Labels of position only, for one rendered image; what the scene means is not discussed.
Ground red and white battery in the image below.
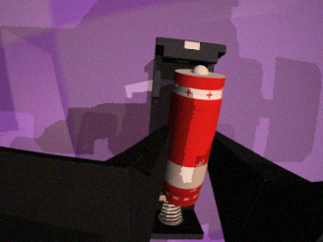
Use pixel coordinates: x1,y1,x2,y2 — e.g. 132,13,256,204
161,65,226,208

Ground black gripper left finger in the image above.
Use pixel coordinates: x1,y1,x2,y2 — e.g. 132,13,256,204
0,125,170,242

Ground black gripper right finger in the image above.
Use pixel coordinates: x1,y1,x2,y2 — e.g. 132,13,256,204
208,130,323,242

